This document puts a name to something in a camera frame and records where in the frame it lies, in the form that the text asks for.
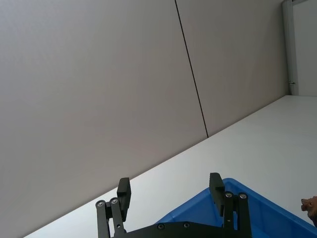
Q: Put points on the person's hand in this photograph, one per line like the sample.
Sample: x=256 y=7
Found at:
x=309 y=204

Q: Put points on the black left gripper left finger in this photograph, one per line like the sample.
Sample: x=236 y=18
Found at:
x=123 y=200

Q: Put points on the grey door frame post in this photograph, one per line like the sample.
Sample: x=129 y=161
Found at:
x=288 y=47

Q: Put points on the blue plastic bin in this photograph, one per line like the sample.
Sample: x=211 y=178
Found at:
x=267 y=218

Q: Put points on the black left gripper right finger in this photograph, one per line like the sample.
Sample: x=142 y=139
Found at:
x=218 y=196

